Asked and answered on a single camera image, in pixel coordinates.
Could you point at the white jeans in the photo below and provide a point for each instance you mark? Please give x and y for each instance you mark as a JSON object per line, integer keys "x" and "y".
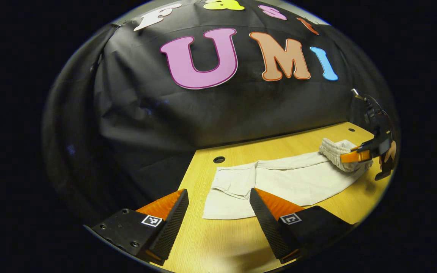
{"x": 290, "y": 178}

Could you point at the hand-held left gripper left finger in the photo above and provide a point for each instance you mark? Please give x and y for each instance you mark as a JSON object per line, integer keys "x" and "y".
{"x": 171, "y": 225}

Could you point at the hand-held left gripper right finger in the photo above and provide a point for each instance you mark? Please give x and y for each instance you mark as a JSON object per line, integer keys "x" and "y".
{"x": 266, "y": 225}

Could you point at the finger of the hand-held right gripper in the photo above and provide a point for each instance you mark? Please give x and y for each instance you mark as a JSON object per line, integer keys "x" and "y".
{"x": 355, "y": 156}

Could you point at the black backdrop cloth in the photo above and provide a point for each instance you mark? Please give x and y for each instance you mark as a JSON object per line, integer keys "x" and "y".
{"x": 222, "y": 113}

